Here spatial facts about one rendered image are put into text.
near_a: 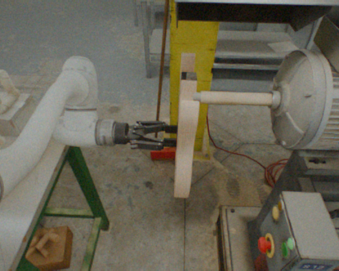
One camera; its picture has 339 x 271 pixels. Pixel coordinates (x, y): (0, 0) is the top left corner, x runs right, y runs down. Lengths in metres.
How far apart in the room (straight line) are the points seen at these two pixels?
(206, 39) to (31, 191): 1.17
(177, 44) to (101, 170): 1.17
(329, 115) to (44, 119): 0.63
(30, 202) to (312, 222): 0.81
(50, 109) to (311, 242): 0.65
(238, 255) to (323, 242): 0.87
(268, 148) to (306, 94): 1.78
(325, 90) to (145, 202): 1.52
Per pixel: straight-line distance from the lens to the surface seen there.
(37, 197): 0.94
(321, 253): 0.64
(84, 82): 0.80
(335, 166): 0.80
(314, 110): 0.61
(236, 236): 1.51
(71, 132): 0.85
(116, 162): 2.14
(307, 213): 0.67
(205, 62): 1.62
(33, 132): 0.61
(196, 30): 1.53
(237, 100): 0.67
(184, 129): 0.63
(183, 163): 0.70
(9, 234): 0.91
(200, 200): 1.91
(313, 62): 0.64
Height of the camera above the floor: 1.65
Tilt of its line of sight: 46 degrees down
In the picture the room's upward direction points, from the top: straight up
